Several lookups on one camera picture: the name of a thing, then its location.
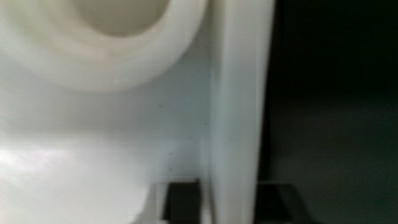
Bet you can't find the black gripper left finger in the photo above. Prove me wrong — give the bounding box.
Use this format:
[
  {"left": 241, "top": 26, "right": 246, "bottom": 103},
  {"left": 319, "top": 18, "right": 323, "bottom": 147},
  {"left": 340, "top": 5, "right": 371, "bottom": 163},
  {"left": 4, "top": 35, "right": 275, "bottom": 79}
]
[{"left": 159, "top": 179, "right": 202, "bottom": 224}]

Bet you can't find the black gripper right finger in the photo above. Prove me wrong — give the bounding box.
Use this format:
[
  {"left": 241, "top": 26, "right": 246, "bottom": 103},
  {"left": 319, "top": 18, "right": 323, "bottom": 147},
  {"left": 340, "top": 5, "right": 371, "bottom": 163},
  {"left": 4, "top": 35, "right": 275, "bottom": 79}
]
[{"left": 253, "top": 183, "right": 310, "bottom": 224}]

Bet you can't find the white square table top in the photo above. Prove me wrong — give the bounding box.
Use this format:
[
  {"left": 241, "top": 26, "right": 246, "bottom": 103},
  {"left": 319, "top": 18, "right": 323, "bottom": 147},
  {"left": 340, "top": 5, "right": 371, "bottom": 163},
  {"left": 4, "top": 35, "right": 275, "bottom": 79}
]
[{"left": 0, "top": 0, "right": 275, "bottom": 224}]

